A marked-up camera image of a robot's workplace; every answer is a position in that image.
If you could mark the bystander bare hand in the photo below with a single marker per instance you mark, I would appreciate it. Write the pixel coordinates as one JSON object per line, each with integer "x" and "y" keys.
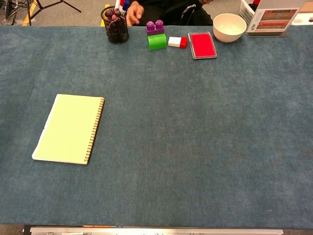
{"x": 133, "y": 13}

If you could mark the spiral notebook with brown cover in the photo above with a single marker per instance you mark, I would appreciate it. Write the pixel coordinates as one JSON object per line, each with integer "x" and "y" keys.
{"x": 68, "y": 129}

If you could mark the blue-capped marker pen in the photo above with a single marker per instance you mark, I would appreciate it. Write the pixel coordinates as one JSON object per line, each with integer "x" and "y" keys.
{"x": 125, "y": 5}

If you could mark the black mesh pen cup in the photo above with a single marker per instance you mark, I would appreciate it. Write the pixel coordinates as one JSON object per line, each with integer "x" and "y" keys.
{"x": 118, "y": 33}

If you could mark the bystander in black clothing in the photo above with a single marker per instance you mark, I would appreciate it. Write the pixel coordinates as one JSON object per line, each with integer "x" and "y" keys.
{"x": 159, "y": 12}

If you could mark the purple two-stud building block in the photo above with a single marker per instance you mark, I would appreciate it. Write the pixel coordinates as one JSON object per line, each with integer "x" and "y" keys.
{"x": 155, "y": 29}

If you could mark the green rounded building block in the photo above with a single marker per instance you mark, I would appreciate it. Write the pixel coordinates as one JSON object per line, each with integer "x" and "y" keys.
{"x": 157, "y": 42}

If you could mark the white stamp with red cap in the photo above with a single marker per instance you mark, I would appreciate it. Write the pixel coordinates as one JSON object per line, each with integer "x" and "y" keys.
{"x": 174, "y": 41}

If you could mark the red ink pad clear case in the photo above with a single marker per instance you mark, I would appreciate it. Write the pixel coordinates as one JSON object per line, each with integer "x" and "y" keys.
{"x": 203, "y": 45}

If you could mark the cream white bowl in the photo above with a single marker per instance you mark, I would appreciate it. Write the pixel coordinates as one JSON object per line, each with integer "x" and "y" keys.
{"x": 228, "y": 30}

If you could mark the black tripod stand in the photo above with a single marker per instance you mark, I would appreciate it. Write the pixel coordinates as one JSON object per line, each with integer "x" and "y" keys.
{"x": 29, "y": 6}

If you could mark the white slotted plastic basket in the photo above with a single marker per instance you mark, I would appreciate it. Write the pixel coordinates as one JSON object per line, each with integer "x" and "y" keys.
{"x": 246, "y": 11}

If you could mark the blue felt table cloth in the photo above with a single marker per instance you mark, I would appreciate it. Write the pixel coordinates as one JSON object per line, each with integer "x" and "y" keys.
{"x": 183, "y": 122}

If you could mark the acrylic sign stand with card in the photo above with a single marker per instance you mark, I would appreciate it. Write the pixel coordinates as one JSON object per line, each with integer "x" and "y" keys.
{"x": 274, "y": 18}

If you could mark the aluminium profile rail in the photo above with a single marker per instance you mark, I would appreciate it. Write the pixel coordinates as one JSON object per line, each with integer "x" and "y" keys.
{"x": 156, "y": 231}

